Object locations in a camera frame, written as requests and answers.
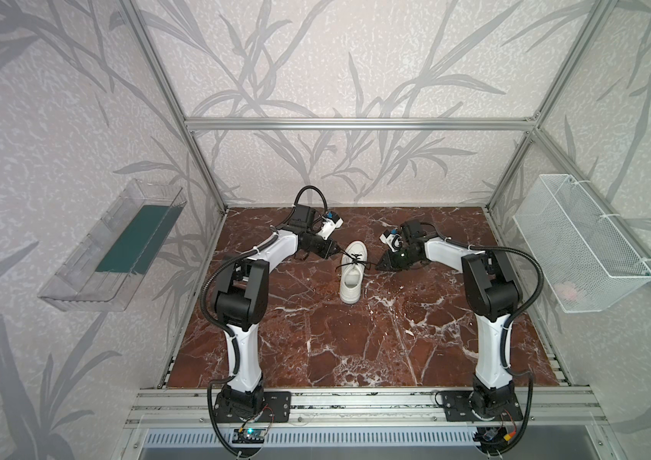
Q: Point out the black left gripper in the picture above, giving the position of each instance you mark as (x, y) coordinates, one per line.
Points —
(328, 248)

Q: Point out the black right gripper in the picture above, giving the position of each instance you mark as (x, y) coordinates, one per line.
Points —
(396, 256)

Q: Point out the black shoelace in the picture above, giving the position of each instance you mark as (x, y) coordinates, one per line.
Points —
(356, 259)

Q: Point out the white sneaker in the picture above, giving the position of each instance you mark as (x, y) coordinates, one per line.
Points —
(352, 277)

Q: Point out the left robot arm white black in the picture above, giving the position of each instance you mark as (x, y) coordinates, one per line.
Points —
(235, 299)

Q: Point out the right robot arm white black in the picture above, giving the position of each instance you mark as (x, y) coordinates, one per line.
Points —
(494, 294)

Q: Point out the pink item in basket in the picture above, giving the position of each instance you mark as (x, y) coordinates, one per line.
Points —
(567, 292)

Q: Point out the left green circuit board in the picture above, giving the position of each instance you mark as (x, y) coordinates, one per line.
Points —
(249, 436)

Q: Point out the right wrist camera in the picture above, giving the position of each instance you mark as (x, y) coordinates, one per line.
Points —
(407, 233)

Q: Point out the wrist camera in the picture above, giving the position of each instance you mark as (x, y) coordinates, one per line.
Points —
(407, 233)
(331, 221)

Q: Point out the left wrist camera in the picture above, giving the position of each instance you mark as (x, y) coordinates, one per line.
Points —
(331, 221)

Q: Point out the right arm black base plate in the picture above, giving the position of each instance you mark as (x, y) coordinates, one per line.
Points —
(457, 408)

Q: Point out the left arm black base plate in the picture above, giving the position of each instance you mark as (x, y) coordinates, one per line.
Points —
(273, 405)

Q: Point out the aluminium frame crossbar back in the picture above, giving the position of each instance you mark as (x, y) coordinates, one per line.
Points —
(271, 123)

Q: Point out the aluminium frame post back left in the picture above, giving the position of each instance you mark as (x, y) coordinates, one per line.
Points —
(136, 23)

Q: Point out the aluminium frame post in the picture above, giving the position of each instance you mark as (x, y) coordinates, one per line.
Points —
(592, 26)
(136, 23)

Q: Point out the white wire mesh basket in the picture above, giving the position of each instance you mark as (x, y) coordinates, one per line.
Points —
(575, 241)

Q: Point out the right circuit board with wires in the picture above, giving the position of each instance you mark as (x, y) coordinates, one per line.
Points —
(495, 436)

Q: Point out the clear plastic wall bin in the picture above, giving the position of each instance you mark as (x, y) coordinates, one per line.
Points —
(105, 270)

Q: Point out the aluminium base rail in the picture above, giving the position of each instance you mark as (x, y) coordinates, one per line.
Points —
(362, 407)

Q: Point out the aluminium frame post back right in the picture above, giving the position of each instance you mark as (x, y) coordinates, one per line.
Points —
(592, 26)

